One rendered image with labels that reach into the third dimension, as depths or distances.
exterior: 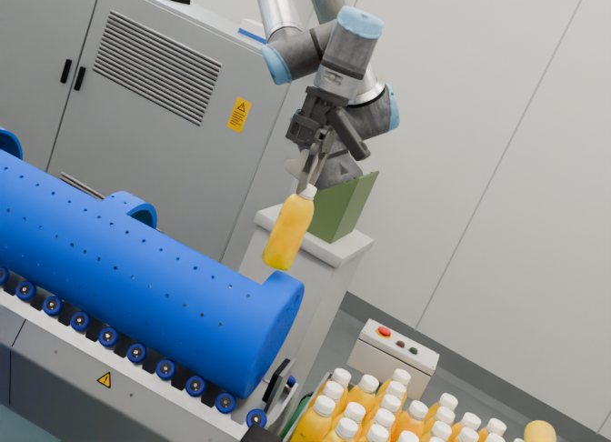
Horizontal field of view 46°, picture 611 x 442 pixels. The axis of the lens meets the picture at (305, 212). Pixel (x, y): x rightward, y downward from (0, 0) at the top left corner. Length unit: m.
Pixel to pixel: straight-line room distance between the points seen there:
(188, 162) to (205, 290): 1.94
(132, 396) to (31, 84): 2.54
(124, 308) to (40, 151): 2.43
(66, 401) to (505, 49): 3.11
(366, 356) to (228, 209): 1.64
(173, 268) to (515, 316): 3.05
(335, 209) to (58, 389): 0.99
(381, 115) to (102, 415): 1.21
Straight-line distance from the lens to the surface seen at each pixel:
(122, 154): 3.62
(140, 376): 1.65
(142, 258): 1.56
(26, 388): 1.85
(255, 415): 1.58
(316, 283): 2.28
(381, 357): 1.83
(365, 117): 2.28
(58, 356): 1.73
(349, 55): 1.42
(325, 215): 2.27
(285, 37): 1.57
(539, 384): 4.45
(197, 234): 3.43
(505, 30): 4.19
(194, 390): 1.61
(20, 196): 1.69
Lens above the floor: 1.85
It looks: 18 degrees down
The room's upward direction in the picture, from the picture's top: 23 degrees clockwise
